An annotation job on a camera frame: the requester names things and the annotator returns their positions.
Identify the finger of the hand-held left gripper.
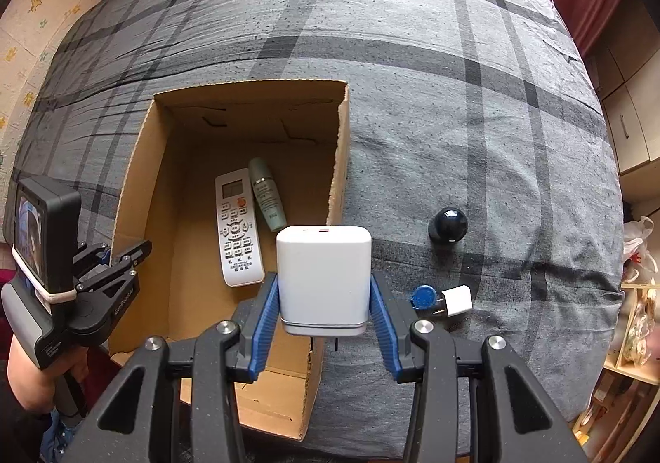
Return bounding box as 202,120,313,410
75,239,113,278
76,240,153,295

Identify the wooden shelf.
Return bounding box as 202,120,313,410
572,280,660,443

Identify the large white charger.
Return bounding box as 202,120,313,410
276,225,373,351

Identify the white remote control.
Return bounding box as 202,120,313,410
214,167,266,287

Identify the black round knob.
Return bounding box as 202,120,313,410
428,207,469,246

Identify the beige cabinet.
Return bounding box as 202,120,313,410
588,0,660,175

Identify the cardboard box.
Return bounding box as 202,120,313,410
106,79,351,442

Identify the white plastic bag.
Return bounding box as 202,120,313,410
621,216,660,283

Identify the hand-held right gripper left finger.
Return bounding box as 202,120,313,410
67,271,282,463

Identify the pale green tube bottle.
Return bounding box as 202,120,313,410
248,157,288,232

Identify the person's left forearm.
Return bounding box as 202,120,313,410
5,334,91,415

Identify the grey plaid blanket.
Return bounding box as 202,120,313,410
10,0,626,448

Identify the blue key fob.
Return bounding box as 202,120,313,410
410,285,439,314

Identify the small white charger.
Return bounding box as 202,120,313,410
436,288,474,322

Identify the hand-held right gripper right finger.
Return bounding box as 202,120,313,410
370,270,589,463

